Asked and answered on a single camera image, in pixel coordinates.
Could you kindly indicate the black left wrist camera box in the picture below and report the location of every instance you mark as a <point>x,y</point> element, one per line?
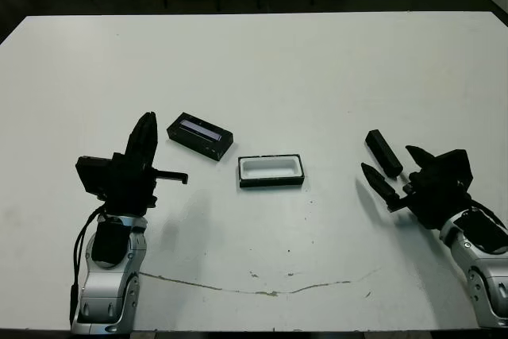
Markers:
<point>93,176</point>

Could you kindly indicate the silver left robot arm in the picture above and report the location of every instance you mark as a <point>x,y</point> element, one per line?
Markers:
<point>103,291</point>

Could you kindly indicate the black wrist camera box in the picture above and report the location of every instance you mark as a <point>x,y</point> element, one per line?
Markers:
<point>454,168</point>
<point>93,176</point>

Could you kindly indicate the black box base white insert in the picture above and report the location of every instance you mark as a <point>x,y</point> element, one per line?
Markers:
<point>270,182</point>

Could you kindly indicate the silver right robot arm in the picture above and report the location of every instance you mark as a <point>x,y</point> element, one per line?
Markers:
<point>488,275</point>

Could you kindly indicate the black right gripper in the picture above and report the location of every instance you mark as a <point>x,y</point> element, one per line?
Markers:
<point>436,204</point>

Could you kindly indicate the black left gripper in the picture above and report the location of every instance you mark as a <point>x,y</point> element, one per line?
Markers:
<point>131,188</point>

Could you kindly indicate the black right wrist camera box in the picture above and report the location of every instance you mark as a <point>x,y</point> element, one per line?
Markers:
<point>454,168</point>

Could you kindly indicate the black box lid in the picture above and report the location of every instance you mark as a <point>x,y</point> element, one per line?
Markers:
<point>198,142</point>

